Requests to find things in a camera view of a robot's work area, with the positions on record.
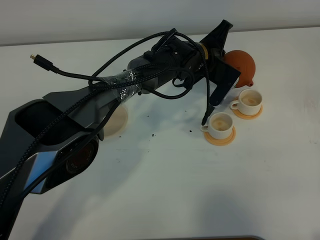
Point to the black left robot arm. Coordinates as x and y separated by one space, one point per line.
48 141

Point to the far white teacup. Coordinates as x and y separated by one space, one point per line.
250 93

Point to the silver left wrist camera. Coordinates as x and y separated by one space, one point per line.
225 77

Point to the near orange saucer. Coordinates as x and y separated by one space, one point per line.
220 142

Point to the orange saucer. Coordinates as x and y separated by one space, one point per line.
247 108
220 142

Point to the far orange saucer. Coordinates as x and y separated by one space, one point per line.
247 108

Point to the beige round teapot coaster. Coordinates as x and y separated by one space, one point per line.
117 122

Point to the near white teacup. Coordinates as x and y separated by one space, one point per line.
219 126

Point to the white teacup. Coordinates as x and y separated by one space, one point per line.
250 93
219 126

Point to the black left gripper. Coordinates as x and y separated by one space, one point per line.
183 54

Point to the brown clay teapot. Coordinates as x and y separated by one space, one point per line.
245 64

